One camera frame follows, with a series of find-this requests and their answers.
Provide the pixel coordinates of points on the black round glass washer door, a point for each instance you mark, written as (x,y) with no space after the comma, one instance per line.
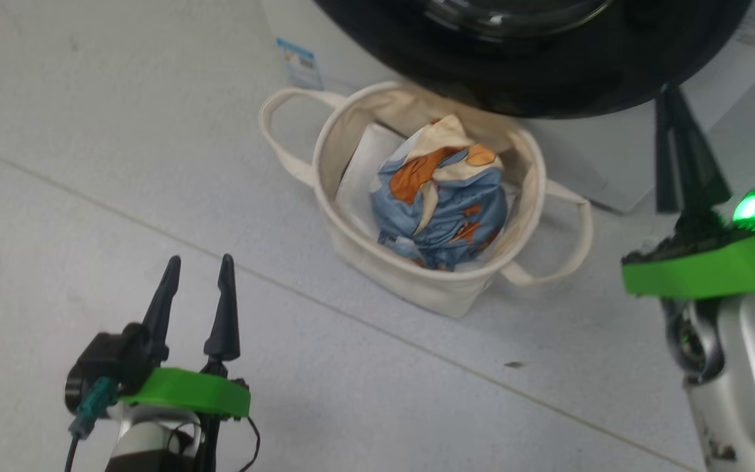
(548,85)

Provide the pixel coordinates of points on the cream canvas laundry basket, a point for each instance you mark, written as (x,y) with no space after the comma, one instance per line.
(404,282)

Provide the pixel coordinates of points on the white front-load washing machine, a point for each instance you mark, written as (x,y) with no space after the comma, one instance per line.
(620,164)

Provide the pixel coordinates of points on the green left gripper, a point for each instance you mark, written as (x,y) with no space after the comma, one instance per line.
(187,390)

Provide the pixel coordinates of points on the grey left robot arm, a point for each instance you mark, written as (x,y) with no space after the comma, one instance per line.
(148,446)

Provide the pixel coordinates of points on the white folded basket liner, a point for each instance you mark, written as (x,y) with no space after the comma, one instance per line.
(364,170)

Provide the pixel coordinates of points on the blue fox print garment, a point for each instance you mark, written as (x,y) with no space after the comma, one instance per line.
(476,196)

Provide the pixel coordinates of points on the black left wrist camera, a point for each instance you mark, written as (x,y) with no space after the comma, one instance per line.
(112,357)

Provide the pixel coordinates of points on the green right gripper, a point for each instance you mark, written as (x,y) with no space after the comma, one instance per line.
(698,272)

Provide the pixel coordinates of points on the blue energy label sticker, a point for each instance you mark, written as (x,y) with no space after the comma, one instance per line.
(299,63)

